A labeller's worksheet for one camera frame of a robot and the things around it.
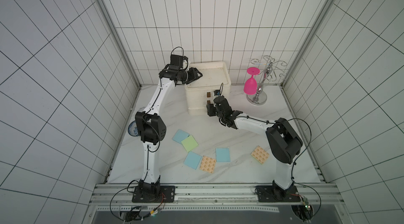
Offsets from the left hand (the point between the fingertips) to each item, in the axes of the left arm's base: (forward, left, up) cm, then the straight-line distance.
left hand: (198, 78), depth 89 cm
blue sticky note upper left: (-24, +12, -26) cm, 37 cm away
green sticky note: (-28, +5, -25) cm, 38 cm away
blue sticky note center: (-35, -14, -25) cm, 45 cm away
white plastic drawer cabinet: (-8, -1, -5) cm, 9 cm away
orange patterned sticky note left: (-40, -6, -25) cm, 48 cm away
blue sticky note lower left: (-38, +3, -25) cm, 46 cm away
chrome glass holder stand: (+6, -43, +2) cm, 44 cm away
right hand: (-10, -3, -14) cm, 17 cm away
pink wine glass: (+3, -33, -8) cm, 34 cm away
